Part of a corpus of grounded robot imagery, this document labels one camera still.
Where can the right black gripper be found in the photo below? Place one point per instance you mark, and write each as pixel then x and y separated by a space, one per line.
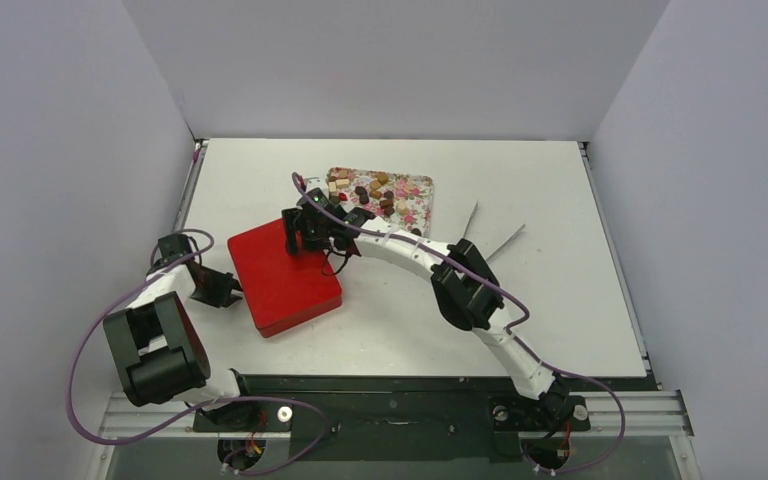
pixel 302 229

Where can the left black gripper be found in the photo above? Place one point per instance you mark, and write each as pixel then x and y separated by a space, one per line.
pixel 224 296

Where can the red chocolate box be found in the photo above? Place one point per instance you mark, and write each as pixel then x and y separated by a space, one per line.
pixel 271 320

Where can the red box lid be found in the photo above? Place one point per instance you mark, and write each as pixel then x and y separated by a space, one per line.
pixel 269 275

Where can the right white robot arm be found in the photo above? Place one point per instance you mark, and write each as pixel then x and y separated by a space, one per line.
pixel 467 292

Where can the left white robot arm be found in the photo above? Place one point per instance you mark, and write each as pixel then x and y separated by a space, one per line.
pixel 157 352

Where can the floral serving tray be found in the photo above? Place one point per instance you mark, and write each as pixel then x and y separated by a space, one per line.
pixel 406 200

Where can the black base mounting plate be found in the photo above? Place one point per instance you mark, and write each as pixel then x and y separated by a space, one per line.
pixel 353 418

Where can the metal tweezers on table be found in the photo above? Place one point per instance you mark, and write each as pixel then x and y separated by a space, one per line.
pixel 495 239

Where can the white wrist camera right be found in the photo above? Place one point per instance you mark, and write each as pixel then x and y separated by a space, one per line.
pixel 315 183

